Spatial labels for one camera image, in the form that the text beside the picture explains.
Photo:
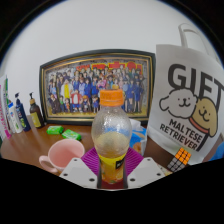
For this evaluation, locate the colourful puzzle cube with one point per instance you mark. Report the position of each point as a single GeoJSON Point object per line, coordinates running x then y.
{"type": "Point", "coordinates": [180, 160]}

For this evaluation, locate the blue tissue pack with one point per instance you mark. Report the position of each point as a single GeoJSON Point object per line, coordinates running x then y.
{"type": "Point", "coordinates": [138, 140]}

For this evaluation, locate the pink patterned mug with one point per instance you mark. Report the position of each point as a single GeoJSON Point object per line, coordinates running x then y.
{"type": "Point", "coordinates": [63, 155]}

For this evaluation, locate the white squeeze tube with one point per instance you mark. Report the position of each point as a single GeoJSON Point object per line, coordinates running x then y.
{"type": "Point", "coordinates": [14, 120]}

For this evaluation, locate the framed group picture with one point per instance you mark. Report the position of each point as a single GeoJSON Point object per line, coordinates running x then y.
{"type": "Point", "coordinates": [83, 86]}

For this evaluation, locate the orange-capped clear drink bottle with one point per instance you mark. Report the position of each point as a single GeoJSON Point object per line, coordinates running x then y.
{"type": "Point", "coordinates": [111, 133]}

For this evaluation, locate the dark blue pump bottle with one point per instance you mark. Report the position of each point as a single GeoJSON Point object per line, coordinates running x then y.
{"type": "Point", "coordinates": [22, 116]}

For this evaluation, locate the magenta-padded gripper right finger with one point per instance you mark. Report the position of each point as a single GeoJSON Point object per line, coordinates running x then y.
{"type": "Point", "coordinates": [144, 172]}

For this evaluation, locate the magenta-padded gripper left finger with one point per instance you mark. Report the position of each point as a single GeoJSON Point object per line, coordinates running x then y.
{"type": "Point", "coordinates": [79, 172]}

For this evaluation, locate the white printed gift bag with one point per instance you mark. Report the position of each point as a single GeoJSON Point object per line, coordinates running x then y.
{"type": "Point", "coordinates": [186, 100]}

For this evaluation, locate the green and white tube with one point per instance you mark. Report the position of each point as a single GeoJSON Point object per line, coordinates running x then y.
{"type": "Point", "coordinates": [6, 93]}

